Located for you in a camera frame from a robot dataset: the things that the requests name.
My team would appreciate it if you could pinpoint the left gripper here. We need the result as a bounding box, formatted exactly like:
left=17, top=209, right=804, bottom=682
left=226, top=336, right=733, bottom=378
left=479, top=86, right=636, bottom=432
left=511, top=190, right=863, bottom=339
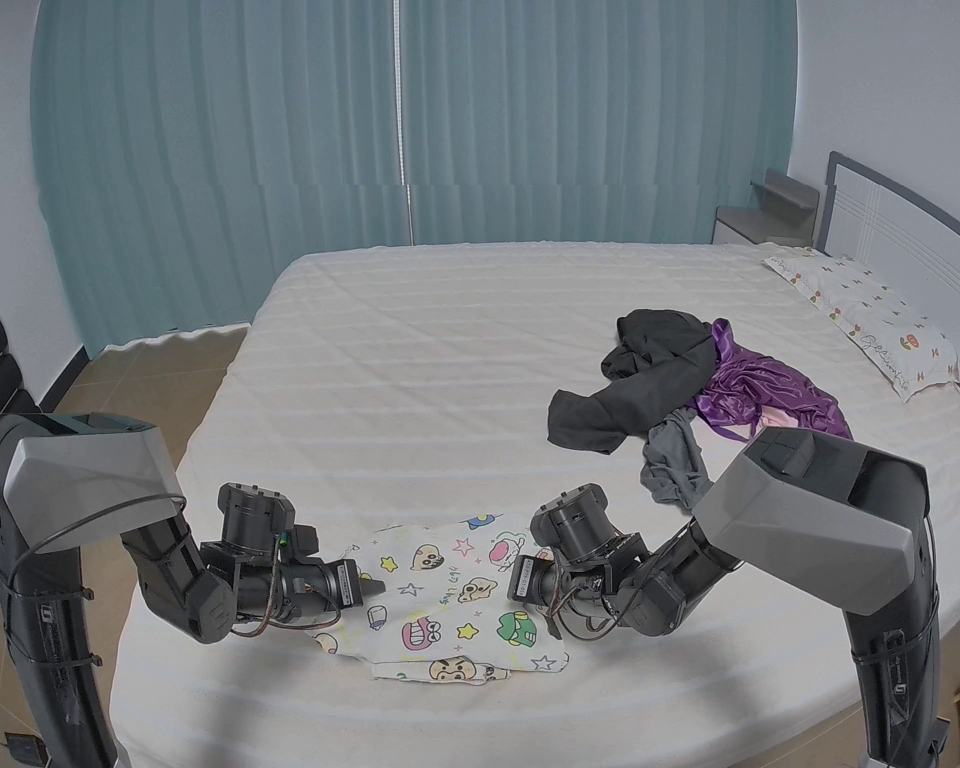
left=281, top=558, right=369, bottom=621

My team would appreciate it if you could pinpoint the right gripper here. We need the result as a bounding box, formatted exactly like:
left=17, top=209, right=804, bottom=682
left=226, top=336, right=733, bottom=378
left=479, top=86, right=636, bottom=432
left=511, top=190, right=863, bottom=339
left=510, top=553, right=595, bottom=612

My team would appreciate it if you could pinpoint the white printed pyjama garment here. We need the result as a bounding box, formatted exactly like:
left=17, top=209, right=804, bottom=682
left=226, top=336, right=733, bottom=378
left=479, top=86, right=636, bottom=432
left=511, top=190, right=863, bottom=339
left=303, top=512, right=571, bottom=685

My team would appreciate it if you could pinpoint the bed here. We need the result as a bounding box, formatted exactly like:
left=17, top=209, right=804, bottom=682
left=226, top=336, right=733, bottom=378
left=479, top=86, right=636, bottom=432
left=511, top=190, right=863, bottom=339
left=112, top=150, right=960, bottom=768

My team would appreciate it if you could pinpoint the black garment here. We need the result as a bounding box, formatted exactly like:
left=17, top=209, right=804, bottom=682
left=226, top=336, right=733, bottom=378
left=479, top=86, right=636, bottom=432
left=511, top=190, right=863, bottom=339
left=547, top=307, right=719, bottom=456

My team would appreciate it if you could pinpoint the grey garment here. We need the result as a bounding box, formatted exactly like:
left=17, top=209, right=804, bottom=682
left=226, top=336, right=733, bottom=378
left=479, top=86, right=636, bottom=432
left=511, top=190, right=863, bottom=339
left=639, top=407, right=715, bottom=513

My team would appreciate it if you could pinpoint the purple satin garment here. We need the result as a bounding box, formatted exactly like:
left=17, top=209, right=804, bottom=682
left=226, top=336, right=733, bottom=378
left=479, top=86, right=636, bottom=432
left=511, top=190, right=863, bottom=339
left=693, top=318, right=855, bottom=444

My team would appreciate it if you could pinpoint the white printed pillow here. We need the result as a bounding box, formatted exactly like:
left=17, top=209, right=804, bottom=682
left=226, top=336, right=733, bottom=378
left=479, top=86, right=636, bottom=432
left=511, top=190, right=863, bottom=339
left=761, top=253, right=960, bottom=406

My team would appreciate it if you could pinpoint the grey white bedside table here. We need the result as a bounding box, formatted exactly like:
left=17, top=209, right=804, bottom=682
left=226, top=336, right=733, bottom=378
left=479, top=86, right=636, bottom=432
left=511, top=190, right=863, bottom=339
left=712, top=168, right=821, bottom=249

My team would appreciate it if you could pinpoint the blue-green curtain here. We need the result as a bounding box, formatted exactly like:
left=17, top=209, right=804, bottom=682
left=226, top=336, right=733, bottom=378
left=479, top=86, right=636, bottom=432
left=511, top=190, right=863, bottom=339
left=30, top=0, right=412, bottom=363
left=401, top=0, right=798, bottom=247

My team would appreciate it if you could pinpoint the black cable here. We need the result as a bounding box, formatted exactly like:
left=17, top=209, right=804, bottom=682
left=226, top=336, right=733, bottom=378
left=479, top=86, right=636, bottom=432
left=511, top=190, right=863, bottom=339
left=6, top=492, right=188, bottom=601

